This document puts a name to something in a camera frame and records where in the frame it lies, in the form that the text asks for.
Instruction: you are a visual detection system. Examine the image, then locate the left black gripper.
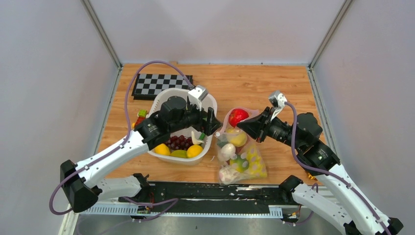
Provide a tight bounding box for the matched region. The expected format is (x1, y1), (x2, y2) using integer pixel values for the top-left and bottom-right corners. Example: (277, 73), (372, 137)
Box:
(170, 98), (224, 136)

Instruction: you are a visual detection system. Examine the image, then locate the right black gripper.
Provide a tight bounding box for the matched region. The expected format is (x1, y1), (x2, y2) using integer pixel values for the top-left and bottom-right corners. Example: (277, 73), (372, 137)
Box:
(236, 106), (304, 151)

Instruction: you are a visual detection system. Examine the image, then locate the yellow pear toy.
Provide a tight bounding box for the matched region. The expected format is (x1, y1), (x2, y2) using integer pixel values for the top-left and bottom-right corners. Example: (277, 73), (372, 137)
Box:
(225, 128), (248, 147)

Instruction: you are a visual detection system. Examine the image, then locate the white eggplant toy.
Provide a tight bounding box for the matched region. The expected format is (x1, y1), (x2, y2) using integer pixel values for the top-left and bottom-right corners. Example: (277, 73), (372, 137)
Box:
(218, 143), (237, 162)

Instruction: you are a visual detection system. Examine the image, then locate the clear zip top bag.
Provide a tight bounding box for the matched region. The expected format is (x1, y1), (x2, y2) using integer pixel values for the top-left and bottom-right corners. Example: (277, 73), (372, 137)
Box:
(214, 107), (268, 185)

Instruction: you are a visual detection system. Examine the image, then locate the yellow napa cabbage toy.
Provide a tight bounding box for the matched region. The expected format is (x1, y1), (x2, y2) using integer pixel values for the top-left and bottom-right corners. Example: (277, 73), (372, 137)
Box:
(218, 144), (268, 185)

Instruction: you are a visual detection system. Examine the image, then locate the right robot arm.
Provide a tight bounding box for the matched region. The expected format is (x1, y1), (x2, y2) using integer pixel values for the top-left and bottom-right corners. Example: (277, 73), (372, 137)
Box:
(237, 107), (404, 235)

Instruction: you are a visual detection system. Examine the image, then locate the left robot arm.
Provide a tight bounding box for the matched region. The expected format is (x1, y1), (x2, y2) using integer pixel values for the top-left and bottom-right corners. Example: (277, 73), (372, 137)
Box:
(58, 96), (223, 212)

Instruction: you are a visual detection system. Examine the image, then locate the green chili pepper toy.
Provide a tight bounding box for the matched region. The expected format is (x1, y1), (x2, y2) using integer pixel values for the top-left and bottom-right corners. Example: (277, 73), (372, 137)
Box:
(198, 133), (206, 141)

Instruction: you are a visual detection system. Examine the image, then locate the white plastic basket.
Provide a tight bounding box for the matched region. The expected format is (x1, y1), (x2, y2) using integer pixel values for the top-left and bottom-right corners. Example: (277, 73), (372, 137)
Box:
(147, 88), (212, 165)

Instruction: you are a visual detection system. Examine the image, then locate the white garlic toy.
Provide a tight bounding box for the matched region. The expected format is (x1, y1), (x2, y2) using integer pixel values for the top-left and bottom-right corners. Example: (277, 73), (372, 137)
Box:
(191, 131), (205, 145)

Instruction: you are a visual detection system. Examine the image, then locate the yellow lemon toy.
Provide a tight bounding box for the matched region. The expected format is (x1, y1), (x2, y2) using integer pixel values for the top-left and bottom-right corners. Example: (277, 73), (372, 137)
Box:
(186, 145), (204, 159)
(153, 143), (171, 156)

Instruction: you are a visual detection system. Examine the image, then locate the purple grapes toy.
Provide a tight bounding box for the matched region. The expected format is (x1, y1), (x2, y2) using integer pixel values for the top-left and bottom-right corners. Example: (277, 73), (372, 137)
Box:
(164, 135), (193, 151)

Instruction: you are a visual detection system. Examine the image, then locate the green yellow mango toy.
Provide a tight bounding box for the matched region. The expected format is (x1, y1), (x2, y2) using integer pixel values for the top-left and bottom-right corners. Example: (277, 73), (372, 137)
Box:
(170, 150), (187, 159)

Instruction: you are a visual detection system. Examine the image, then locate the small lego toy left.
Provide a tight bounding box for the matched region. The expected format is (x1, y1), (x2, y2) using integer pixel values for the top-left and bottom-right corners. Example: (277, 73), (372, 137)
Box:
(137, 109), (148, 118)

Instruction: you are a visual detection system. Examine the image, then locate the black white checkerboard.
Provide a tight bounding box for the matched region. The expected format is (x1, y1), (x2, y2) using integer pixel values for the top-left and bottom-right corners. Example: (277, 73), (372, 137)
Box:
(131, 73), (189, 100)

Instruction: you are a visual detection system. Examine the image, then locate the yellow red toy car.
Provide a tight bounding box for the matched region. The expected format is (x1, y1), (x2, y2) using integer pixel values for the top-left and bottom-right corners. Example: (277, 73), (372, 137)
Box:
(307, 173), (317, 181)

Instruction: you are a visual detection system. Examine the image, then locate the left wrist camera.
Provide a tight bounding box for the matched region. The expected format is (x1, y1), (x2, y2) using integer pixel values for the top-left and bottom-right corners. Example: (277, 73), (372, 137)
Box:
(187, 85), (208, 111)

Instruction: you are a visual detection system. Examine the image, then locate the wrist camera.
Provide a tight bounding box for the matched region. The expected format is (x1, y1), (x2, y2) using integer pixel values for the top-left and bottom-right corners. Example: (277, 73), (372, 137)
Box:
(187, 85), (208, 111)
(268, 90), (288, 121)

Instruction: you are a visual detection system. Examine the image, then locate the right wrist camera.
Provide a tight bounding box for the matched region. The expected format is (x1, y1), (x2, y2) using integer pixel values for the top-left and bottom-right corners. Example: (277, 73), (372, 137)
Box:
(268, 90), (288, 121)

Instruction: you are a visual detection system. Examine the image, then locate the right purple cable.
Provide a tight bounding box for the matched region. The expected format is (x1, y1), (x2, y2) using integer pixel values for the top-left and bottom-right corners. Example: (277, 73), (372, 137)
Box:
(284, 101), (393, 235)

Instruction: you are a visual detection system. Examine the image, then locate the purple cable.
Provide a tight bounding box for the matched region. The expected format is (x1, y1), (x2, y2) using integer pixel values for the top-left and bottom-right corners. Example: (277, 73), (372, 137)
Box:
(284, 101), (393, 235)
(48, 60), (195, 216)

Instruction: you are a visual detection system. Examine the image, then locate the white slotted cable duct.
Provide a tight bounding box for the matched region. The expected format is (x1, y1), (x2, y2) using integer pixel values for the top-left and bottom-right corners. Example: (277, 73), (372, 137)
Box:
(84, 204), (283, 218)

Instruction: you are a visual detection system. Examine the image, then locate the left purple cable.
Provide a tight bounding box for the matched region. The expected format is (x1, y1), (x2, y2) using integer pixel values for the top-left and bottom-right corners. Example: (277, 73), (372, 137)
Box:
(48, 60), (195, 216)

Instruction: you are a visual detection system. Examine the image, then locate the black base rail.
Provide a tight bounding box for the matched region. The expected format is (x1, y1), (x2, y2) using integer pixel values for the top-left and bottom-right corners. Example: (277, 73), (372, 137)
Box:
(131, 182), (298, 214)

